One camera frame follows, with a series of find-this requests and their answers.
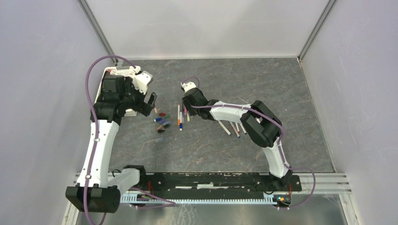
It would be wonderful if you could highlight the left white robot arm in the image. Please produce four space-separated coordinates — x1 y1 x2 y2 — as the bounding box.
65 71 157 213

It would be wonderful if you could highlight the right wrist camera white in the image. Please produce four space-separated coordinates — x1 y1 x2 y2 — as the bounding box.
180 82 197 93

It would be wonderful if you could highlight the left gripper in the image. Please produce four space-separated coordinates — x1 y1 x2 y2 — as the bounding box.
120 77 157 117

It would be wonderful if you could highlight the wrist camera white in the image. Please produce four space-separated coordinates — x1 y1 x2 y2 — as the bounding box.
132 71 153 95
180 82 197 93

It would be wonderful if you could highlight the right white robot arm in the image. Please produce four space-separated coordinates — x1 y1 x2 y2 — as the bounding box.
183 86 291 191

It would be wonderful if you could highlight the marker one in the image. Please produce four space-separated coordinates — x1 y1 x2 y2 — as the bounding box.
239 124 247 134

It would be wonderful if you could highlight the white cable duct strip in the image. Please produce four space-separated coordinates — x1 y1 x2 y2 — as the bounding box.
120 191 277 205

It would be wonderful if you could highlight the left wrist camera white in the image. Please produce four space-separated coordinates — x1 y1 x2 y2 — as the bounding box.
132 71 153 95

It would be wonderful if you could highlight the orange capped marker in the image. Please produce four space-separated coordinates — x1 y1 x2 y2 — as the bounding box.
177 104 181 126

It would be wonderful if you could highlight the blue capped marker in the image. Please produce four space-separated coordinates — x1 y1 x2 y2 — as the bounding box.
179 117 183 131

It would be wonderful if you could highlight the white plastic basket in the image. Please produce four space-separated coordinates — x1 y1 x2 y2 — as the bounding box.
94 67 141 120

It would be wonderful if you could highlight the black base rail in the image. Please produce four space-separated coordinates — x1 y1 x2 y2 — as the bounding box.
135 172 302 199

